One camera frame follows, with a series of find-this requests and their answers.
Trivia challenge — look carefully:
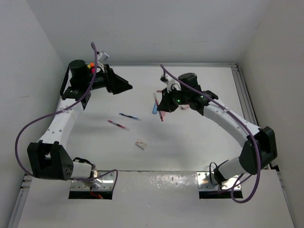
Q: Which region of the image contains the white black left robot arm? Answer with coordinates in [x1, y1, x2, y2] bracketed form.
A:
[27, 60, 132, 181]

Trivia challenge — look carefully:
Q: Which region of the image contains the blue pen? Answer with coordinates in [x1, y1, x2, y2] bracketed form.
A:
[119, 113, 142, 121]

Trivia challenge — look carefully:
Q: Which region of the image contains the white eraser with sleeve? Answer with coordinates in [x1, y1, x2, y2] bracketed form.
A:
[135, 140, 147, 150]

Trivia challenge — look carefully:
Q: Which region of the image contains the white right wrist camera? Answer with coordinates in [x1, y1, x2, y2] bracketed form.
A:
[160, 74, 176, 93]

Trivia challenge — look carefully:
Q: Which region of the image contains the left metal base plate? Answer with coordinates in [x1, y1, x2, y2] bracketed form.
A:
[70, 171, 116, 191]

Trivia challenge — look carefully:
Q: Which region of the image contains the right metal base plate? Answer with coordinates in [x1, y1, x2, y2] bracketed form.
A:
[197, 171, 239, 192]

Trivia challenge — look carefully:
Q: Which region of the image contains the black base cable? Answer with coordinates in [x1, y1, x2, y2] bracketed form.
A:
[209, 162, 218, 183]

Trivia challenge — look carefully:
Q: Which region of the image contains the metal base plate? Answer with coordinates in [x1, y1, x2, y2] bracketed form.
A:
[197, 171, 239, 192]
[70, 171, 116, 191]

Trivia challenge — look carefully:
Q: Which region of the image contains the blue correction tape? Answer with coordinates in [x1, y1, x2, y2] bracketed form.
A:
[152, 104, 158, 114]

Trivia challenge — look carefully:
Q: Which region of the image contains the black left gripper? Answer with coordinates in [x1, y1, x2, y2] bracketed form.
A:
[83, 64, 132, 95]

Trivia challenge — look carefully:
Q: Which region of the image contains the red pen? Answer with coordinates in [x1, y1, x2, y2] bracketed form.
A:
[107, 120, 130, 131]
[153, 93, 164, 122]

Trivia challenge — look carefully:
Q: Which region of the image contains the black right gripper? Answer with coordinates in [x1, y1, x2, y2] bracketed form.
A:
[157, 85, 190, 113]

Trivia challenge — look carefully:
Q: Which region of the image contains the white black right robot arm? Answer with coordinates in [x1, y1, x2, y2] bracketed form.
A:
[157, 73, 277, 185]

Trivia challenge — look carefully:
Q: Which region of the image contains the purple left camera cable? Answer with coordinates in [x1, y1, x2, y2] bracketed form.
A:
[15, 42, 118, 188]

